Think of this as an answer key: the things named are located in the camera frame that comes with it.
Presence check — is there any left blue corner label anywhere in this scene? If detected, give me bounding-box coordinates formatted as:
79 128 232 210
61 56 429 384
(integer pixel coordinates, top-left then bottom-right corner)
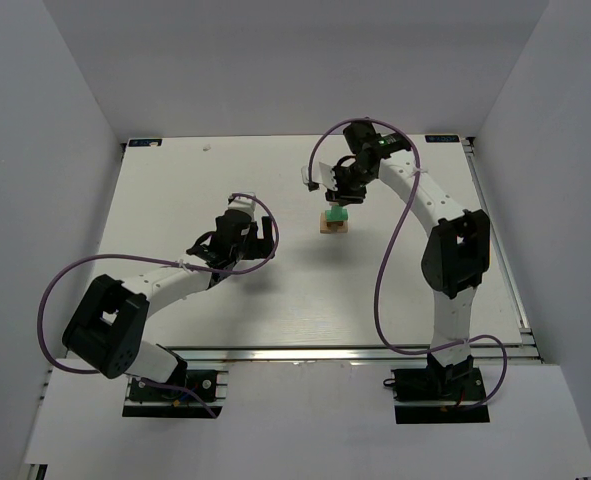
127 138 163 148

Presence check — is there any green block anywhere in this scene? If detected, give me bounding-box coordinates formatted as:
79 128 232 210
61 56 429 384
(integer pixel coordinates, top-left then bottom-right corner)
329 205 346 221
324 205 348 224

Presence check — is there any right blue corner label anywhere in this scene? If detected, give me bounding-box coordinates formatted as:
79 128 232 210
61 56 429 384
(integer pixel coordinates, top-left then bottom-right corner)
425 134 460 143

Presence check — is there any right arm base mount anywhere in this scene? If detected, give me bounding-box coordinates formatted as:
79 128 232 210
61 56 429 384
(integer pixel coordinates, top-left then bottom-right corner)
382 368 490 425

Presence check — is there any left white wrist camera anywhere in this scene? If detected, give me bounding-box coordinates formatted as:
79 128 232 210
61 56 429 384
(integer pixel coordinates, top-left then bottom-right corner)
227 194 256 217

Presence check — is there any aluminium frame rail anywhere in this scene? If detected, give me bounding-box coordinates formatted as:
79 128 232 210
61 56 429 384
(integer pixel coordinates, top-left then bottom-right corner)
461 137 542 362

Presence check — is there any blue corner label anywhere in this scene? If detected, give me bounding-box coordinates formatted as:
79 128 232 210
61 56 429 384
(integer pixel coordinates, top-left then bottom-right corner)
127 138 163 148
425 134 460 143

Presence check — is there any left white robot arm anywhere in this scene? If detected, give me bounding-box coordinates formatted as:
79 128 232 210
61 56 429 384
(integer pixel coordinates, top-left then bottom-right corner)
63 207 277 385

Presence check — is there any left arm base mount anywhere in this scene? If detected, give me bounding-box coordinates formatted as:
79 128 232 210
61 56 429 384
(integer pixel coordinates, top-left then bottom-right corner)
122 362 229 420

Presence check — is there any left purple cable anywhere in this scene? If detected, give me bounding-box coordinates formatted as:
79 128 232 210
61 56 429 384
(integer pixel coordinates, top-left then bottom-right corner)
36 192 280 419

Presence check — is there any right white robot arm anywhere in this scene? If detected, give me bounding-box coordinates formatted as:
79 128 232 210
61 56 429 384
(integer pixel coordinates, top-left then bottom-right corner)
308 118 490 378

